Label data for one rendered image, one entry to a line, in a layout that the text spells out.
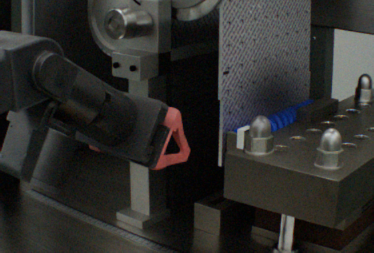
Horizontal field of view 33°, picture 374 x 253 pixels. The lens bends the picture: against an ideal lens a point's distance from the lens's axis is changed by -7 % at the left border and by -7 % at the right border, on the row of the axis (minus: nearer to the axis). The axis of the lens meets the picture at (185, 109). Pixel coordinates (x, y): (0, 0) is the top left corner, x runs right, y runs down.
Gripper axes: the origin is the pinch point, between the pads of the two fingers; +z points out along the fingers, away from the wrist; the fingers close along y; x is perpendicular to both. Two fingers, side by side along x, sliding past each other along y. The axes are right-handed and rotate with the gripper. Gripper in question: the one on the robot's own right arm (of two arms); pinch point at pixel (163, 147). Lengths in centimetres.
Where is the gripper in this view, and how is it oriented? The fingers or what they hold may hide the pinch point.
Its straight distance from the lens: 77.7
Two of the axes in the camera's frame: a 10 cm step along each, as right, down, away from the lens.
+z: 5.3, 3.5, 7.8
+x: 3.5, -9.2, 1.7
